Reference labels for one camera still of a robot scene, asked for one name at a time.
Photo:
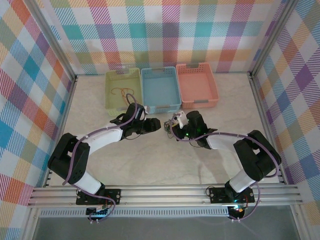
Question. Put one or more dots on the green plastic basket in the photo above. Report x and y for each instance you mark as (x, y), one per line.
(120, 80)

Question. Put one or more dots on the blue plastic basket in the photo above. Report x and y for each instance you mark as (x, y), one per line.
(160, 92)

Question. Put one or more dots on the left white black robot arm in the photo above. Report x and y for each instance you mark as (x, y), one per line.
(105, 137)

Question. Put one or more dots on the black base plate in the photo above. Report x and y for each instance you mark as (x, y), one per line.
(217, 195)
(112, 195)

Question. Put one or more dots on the aluminium mounting rail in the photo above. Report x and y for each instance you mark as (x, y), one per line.
(162, 193)

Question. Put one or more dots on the aluminium table edge rail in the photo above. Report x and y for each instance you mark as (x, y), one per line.
(262, 112)
(64, 120)

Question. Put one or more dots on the right controller board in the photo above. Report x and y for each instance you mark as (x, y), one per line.
(238, 211)

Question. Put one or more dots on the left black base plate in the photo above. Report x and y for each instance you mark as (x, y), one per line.
(112, 195)

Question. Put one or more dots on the grey metal panel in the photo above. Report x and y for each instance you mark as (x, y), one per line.
(162, 228)

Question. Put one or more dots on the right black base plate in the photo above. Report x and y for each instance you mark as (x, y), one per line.
(217, 195)

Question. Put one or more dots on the controller board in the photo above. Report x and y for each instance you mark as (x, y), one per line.
(100, 212)
(238, 211)

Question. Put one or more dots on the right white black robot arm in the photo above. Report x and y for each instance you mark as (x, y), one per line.
(220, 142)

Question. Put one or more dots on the aluminium upright frame post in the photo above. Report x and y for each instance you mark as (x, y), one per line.
(58, 42)
(271, 37)

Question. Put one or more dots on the pink plastic basket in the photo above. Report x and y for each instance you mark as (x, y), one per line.
(200, 85)

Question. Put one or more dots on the left controller board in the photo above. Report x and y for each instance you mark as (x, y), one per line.
(100, 212)

